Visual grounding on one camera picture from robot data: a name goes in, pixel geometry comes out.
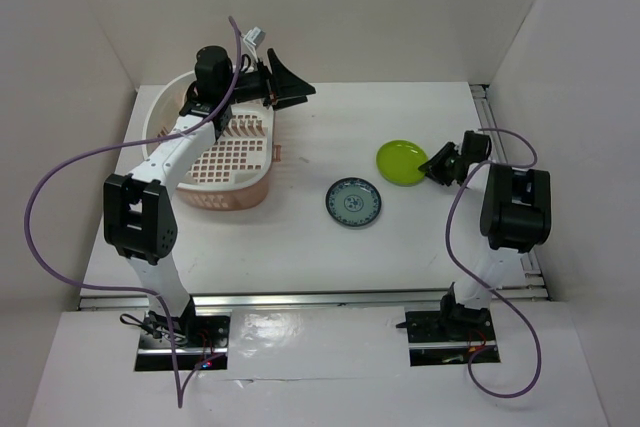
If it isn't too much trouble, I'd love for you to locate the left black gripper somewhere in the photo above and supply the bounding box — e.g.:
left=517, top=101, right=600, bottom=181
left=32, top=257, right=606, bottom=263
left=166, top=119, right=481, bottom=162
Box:
left=219, top=48, right=313, bottom=111

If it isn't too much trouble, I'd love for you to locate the white pink dish rack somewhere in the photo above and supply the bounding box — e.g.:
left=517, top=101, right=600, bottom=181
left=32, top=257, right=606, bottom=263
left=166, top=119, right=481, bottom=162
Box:
left=143, top=71, right=281, bottom=211

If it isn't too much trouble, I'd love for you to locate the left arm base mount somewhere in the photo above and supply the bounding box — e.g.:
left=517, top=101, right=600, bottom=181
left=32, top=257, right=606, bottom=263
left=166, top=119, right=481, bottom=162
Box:
left=119, top=314, right=231, bottom=372

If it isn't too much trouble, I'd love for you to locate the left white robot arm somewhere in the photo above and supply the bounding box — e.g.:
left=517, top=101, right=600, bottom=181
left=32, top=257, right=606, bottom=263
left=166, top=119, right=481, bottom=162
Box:
left=103, top=46, right=316, bottom=346

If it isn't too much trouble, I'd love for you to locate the aluminium rail frame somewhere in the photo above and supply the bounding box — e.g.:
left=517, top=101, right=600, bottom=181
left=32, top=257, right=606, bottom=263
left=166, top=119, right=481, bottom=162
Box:
left=77, top=81, right=551, bottom=311

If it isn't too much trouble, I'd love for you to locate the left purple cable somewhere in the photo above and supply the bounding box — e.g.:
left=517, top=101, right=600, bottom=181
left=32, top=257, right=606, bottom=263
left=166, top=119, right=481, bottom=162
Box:
left=23, top=15, right=244, bottom=408

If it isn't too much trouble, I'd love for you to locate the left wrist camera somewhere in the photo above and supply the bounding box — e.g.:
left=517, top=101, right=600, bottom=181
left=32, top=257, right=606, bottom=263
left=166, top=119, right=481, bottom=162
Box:
left=243, top=27, right=266, bottom=49

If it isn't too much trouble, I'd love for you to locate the green plate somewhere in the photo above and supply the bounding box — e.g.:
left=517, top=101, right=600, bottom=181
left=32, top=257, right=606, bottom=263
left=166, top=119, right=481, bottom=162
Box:
left=375, top=139, right=429, bottom=187

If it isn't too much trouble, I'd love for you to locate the blue white patterned plate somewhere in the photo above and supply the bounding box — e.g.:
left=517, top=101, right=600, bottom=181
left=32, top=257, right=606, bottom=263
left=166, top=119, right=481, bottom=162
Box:
left=324, top=177, right=382, bottom=229

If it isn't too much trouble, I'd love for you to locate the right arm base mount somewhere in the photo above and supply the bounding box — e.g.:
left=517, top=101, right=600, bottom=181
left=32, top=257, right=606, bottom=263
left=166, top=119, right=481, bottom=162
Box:
left=396, top=311, right=501, bottom=367

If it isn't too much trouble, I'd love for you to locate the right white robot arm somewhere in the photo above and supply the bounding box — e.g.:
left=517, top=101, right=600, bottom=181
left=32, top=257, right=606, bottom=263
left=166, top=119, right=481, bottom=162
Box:
left=407, top=129, right=552, bottom=340

